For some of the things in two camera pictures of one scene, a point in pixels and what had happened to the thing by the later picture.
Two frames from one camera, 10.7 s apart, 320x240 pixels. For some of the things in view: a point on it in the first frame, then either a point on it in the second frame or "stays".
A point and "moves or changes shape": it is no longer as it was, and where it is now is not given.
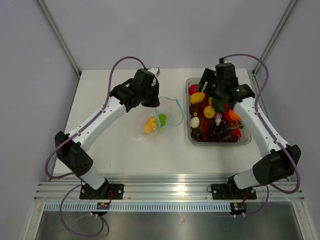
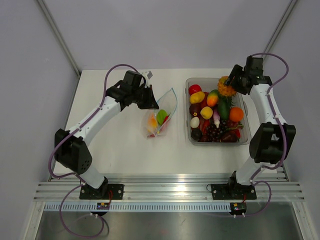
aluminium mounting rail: x=160 y=188 stays
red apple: x=192 y=89 stays
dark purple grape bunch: x=214 y=132 stays
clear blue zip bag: x=168 y=112 moves or changes shape
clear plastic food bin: x=210 y=122 stays
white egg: x=195 y=122 stays
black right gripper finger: x=206 y=80 -> x=234 y=75
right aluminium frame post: x=291 y=3 stays
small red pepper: x=238 y=132 -> x=165 y=124
